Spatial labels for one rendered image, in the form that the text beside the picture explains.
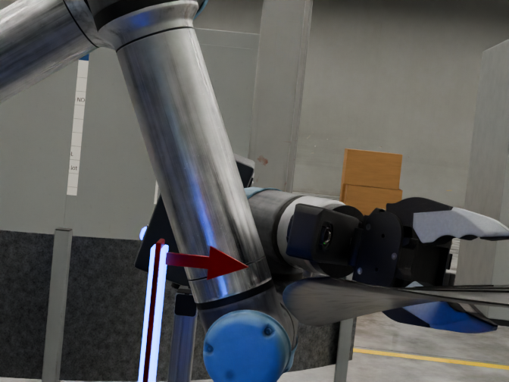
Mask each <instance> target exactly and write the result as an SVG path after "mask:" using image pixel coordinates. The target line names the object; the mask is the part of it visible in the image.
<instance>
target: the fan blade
mask: <svg viewBox="0 0 509 382"><path fill-rule="evenodd" d="M439 301H443V302H458V303H465V304H472V305H487V306H495V307H503V308H509V285H491V284H480V285H461V286H414V287H384V286H377V285H373V284H368V283H361V282H357V281H353V280H346V279H342V278H337V277H331V276H328V277H307V278H304V279H300V280H297V281H295V282H293V283H291V284H289V285H288V286H287V287H286V288H285V289H284V291H283V302H284V304H285V306H286V307H287V309H288V310H289V311H290V313H291V314H292V315H293V316H294V317H295V318H297V319H298V320H299V321H300V322H301V323H302V324H304V325H309V326H314V327H322V326H324V325H328V324H332V323H336V322H338V321H344V320H347V319H350V318H356V317H359V316H362V315H368V314H373V313H376V312H383V311H386V310H390V309H394V308H402V307H406V306H410V305H419V304H423V303H428V302H439Z"/></svg>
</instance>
